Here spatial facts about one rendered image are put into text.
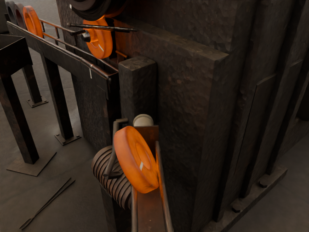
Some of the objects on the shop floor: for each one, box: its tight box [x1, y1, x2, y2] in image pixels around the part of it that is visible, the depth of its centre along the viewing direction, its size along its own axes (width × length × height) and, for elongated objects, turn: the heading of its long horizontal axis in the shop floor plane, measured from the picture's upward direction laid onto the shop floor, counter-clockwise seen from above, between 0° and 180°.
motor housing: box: [91, 145, 132, 232], centre depth 99 cm, size 13×22×54 cm, turn 40°
